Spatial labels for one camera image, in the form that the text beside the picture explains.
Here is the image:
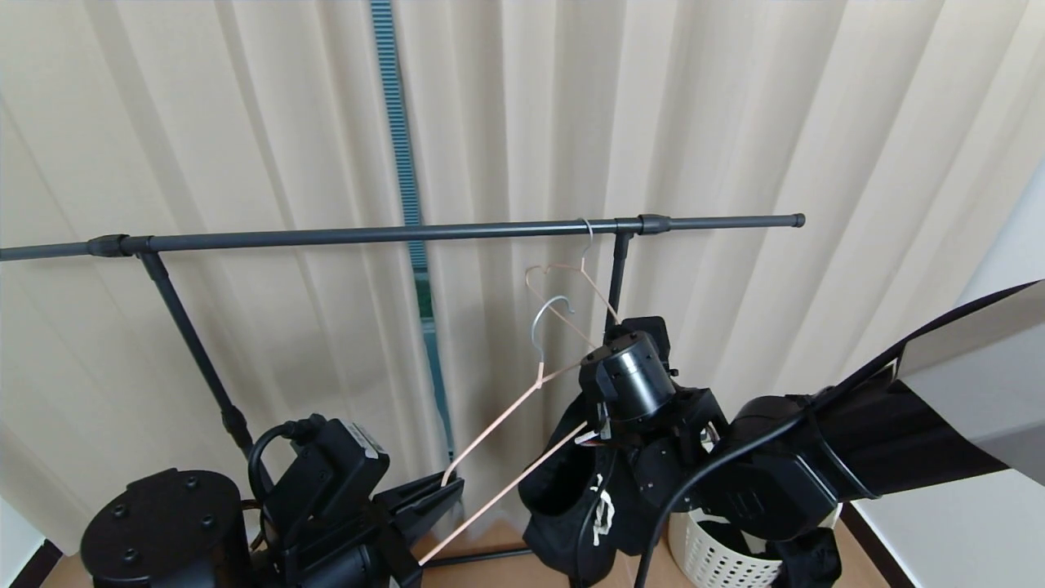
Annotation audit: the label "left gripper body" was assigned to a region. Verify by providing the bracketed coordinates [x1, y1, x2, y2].
[269, 500, 425, 588]

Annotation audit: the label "pink clothes hanger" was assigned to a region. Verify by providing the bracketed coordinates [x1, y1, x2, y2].
[418, 296, 609, 566]
[525, 219, 623, 352]

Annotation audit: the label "black shorts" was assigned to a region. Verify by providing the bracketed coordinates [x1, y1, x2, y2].
[518, 392, 658, 587]

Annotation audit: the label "black clothes rack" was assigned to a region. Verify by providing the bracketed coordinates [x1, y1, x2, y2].
[0, 214, 807, 568]

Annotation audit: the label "beige curtain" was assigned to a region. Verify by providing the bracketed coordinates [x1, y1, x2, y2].
[0, 0, 1045, 556]

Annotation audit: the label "black garment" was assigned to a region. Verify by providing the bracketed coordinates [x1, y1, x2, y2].
[717, 521, 843, 588]

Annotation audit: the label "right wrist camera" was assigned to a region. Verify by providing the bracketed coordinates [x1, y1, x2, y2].
[606, 316, 672, 352]

